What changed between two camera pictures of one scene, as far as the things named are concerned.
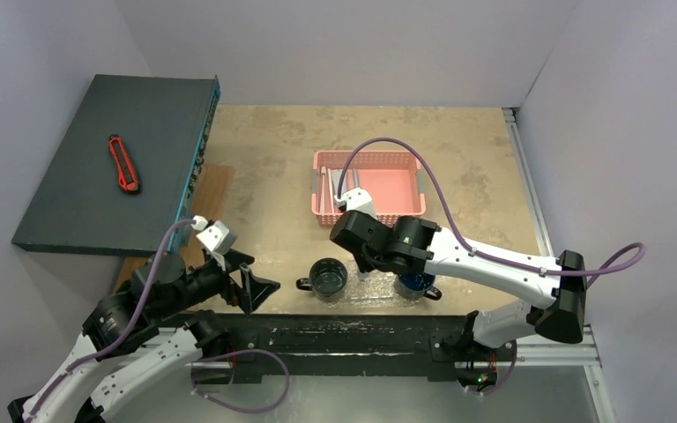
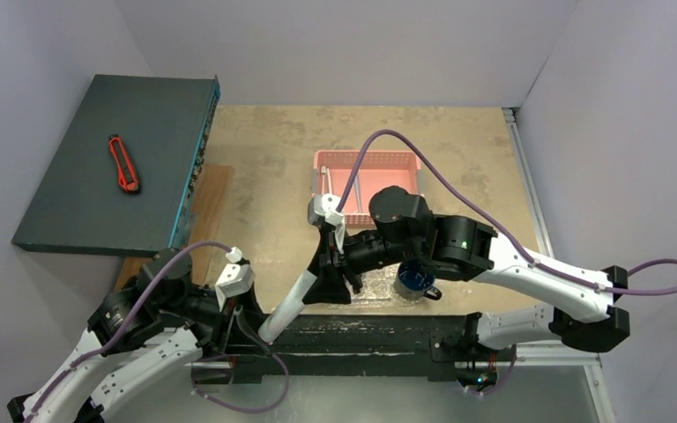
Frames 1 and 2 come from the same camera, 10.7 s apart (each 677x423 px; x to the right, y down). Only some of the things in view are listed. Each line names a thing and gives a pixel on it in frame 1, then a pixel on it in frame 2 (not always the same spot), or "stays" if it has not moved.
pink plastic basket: (392, 181) stays
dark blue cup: (416, 285) stays
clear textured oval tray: (379, 292) stays
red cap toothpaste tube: (337, 175) to (286, 309)
